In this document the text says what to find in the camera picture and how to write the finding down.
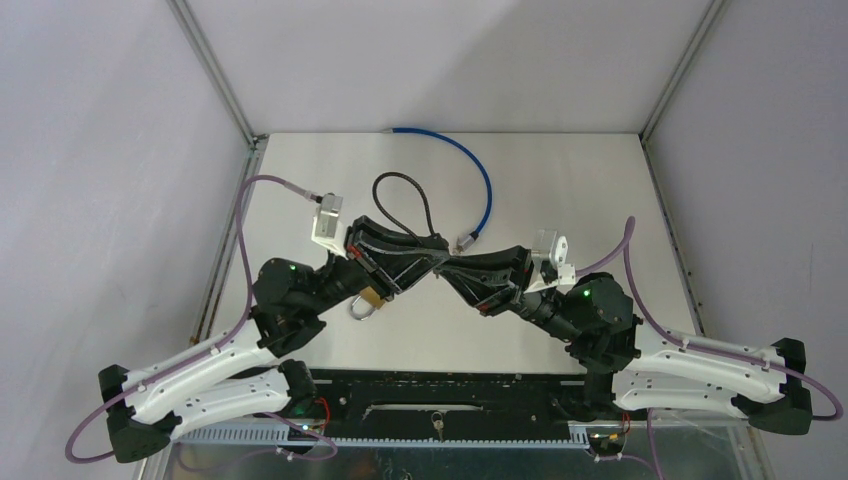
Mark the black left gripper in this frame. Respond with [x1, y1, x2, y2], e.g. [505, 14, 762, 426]
[304, 216, 449, 316]

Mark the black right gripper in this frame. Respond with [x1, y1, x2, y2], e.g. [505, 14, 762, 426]
[433, 246, 581, 343]

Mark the blue cable lock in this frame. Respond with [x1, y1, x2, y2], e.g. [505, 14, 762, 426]
[383, 126, 494, 255]

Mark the black cable lock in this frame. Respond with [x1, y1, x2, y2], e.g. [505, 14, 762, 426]
[370, 171, 440, 243]

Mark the brass padlock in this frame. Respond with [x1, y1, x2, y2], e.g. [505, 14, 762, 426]
[347, 287, 386, 321]

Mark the padlock key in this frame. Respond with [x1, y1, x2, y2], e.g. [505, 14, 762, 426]
[431, 411, 444, 442]

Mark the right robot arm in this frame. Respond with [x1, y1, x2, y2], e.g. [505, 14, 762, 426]
[436, 247, 813, 435]

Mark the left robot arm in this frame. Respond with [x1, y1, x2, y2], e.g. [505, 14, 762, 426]
[98, 216, 450, 463]

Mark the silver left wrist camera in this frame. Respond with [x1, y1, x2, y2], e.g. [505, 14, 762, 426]
[311, 194, 347, 257]

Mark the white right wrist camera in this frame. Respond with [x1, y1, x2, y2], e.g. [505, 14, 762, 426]
[525, 229, 576, 293]

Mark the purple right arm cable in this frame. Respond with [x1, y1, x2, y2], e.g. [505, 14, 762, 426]
[574, 215, 845, 480]

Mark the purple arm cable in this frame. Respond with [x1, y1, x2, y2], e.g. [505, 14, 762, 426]
[64, 174, 339, 465]
[574, 215, 845, 480]

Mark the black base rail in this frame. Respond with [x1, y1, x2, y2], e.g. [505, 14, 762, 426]
[254, 368, 637, 445]

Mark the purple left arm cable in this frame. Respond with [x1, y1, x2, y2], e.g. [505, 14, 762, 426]
[64, 174, 339, 465]

